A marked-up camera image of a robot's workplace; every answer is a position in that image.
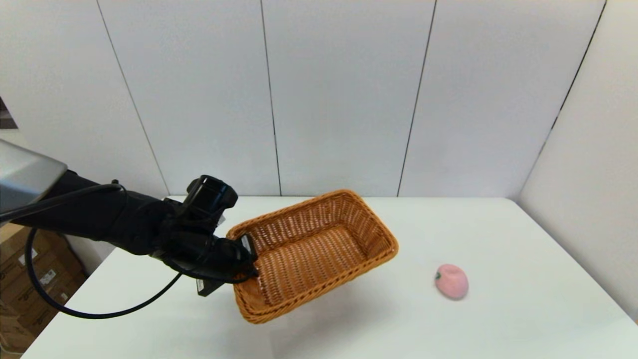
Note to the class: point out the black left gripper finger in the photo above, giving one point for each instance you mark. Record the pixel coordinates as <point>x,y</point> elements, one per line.
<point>253,269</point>

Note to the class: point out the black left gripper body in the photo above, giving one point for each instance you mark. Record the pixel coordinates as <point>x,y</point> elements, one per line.
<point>209,254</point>

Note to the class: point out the orange woven wicker basket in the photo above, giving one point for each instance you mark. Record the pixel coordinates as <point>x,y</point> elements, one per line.
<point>309,259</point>

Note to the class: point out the pink toy peach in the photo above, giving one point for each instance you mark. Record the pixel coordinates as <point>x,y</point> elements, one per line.
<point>452,282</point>

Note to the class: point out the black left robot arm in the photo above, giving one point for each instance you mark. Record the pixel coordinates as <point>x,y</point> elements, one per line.
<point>99,219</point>

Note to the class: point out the brown cardboard box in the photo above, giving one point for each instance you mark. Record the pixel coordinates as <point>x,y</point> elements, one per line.
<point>60,269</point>
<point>10,239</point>
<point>15,341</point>
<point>50,319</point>

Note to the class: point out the silver grey robot panel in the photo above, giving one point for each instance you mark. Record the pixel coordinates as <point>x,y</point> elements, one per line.
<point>25,174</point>

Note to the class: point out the dark wall picture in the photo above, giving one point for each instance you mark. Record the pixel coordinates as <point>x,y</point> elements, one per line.
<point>5,119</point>

